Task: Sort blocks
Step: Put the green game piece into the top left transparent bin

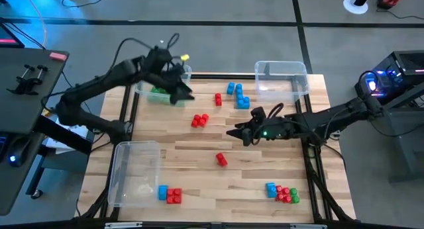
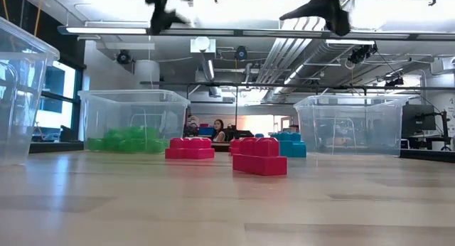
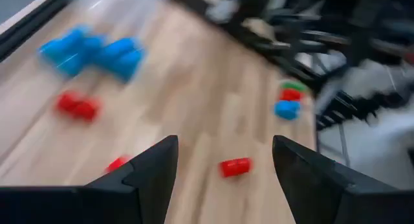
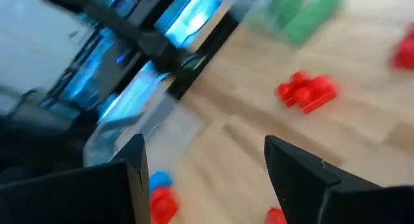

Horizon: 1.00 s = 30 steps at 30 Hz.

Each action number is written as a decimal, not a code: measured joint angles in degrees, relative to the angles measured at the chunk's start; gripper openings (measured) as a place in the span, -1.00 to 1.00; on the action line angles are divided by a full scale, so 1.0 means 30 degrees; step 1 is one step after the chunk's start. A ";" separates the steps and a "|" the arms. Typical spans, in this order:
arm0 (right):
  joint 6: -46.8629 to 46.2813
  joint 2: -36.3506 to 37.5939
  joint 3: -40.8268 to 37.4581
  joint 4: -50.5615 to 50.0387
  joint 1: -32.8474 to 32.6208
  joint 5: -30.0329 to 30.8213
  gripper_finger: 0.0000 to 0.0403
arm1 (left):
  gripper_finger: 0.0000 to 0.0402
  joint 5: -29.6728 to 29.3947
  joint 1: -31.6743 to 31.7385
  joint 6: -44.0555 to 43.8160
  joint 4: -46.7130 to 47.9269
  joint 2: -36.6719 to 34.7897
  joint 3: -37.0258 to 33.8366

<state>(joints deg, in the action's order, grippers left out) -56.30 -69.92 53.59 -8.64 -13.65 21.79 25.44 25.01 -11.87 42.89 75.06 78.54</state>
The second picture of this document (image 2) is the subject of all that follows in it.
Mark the large red toy block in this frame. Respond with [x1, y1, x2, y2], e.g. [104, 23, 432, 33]
[164, 137, 216, 161]

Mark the small two-stud red block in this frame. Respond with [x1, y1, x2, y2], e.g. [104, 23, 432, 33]
[228, 138, 250, 157]

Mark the long green toy block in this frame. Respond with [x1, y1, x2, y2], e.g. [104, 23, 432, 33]
[86, 137, 124, 154]

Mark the white ceiling lamp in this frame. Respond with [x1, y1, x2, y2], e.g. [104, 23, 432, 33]
[189, 36, 217, 54]

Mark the black ceiling spotlight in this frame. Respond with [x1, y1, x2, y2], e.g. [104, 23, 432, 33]
[348, 43, 378, 65]
[383, 75, 405, 87]

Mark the white cylindrical tank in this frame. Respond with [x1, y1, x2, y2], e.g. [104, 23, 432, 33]
[134, 59, 161, 90]

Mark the black round ceiling device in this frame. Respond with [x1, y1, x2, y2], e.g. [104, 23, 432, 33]
[234, 45, 249, 61]
[116, 49, 133, 66]

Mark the long ceiling light bar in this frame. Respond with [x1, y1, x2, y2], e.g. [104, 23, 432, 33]
[56, 24, 455, 41]

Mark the black horizontal pipe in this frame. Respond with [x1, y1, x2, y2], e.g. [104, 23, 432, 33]
[139, 80, 455, 92]

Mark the clear plastic storage bin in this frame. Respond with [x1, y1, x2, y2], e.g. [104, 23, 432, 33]
[77, 88, 191, 154]
[293, 93, 410, 157]
[0, 16, 60, 167]

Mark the person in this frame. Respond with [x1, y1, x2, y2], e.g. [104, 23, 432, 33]
[212, 118, 228, 143]

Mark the black computer monitor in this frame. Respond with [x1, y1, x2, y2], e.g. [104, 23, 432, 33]
[401, 103, 437, 139]

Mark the silver ventilation duct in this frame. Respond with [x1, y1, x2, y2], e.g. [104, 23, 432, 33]
[255, 16, 356, 94]

